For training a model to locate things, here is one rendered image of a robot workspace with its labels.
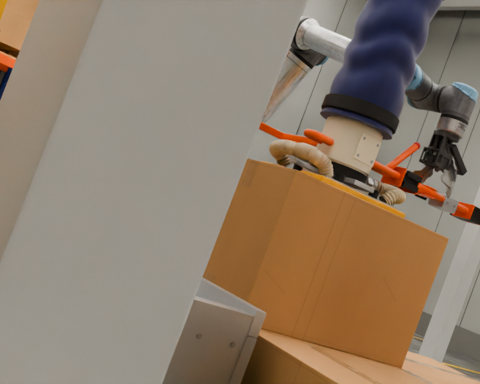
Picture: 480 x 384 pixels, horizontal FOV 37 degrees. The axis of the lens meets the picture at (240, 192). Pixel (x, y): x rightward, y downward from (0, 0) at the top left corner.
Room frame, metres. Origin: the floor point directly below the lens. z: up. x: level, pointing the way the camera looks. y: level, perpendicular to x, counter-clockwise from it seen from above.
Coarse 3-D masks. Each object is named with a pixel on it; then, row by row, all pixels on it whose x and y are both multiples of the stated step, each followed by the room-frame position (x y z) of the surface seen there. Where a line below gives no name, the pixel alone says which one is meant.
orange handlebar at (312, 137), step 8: (264, 128) 2.20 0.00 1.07; (272, 128) 2.21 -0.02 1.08; (280, 136) 2.23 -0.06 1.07; (288, 136) 2.21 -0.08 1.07; (296, 136) 2.18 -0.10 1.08; (304, 136) 2.15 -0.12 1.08; (312, 136) 1.96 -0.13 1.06; (320, 136) 1.96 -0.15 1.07; (312, 144) 2.11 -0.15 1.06; (328, 144) 1.99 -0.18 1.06; (376, 168) 2.10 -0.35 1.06; (384, 168) 2.11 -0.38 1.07; (392, 176) 2.14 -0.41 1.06; (424, 192) 2.23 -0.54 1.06; (432, 192) 2.24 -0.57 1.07; (440, 200) 2.27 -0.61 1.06; (456, 208) 2.32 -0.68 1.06; (464, 208) 2.33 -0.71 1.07
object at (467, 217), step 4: (464, 204) 2.37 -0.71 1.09; (468, 204) 2.35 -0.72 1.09; (468, 208) 2.35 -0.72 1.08; (472, 208) 2.34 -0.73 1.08; (476, 208) 2.35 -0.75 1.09; (456, 212) 2.38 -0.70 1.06; (460, 212) 2.37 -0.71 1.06; (468, 212) 2.34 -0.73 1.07; (472, 212) 2.36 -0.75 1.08; (476, 212) 2.37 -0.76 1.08; (456, 216) 2.39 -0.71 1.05; (460, 216) 2.36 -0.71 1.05; (464, 216) 2.35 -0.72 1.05; (468, 216) 2.34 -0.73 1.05; (472, 216) 2.36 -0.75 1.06; (476, 216) 2.37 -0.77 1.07; (464, 220) 2.42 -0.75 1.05; (468, 220) 2.38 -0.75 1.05; (472, 220) 2.36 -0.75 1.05; (476, 220) 2.37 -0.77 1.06; (476, 224) 2.40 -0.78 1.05
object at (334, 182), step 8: (312, 176) 1.88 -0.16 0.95; (320, 176) 1.85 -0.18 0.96; (336, 176) 1.93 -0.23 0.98; (344, 176) 1.93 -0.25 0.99; (336, 184) 1.88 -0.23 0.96; (344, 184) 1.91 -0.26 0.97; (352, 192) 1.91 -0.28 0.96; (360, 192) 1.95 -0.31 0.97; (376, 192) 2.01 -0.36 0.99; (368, 200) 1.95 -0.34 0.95; (376, 200) 1.97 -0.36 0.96; (384, 208) 1.98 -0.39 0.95; (392, 208) 2.00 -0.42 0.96
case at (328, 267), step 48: (240, 192) 1.92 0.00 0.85; (288, 192) 1.75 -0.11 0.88; (336, 192) 1.82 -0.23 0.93; (240, 240) 1.85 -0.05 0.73; (288, 240) 1.77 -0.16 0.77; (336, 240) 1.85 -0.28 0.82; (384, 240) 1.94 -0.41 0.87; (432, 240) 2.03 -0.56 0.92; (240, 288) 1.79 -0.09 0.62; (288, 288) 1.80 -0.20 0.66; (336, 288) 1.88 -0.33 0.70; (384, 288) 1.97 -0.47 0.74; (288, 336) 1.84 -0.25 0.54; (336, 336) 1.92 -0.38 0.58; (384, 336) 2.01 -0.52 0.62
